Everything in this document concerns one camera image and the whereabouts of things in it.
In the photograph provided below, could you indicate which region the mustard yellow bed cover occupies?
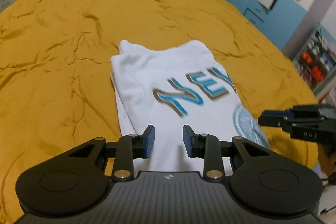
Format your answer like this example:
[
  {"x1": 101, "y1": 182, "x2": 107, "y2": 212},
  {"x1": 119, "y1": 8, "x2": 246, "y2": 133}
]
[{"x1": 1, "y1": 0, "x2": 317, "y2": 223}]

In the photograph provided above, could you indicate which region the shelf with colourful items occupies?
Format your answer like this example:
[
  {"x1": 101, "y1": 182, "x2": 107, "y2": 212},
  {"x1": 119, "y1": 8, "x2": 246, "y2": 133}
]
[{"x1": 293, "y1": 25, "x2": 335, "y2": 101}]

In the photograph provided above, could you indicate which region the right hand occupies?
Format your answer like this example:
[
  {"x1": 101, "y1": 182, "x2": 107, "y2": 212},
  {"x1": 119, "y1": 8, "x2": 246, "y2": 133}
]
[{"x1": 318, "y1": 143, "x2": 336, "y2": 185}]

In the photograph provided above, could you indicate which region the white printed t-shirt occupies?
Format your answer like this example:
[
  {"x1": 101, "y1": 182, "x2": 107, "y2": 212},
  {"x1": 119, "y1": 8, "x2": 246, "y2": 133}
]
[{"x1": 110, "y1": 40, "x2": 269, "y2": 172}]

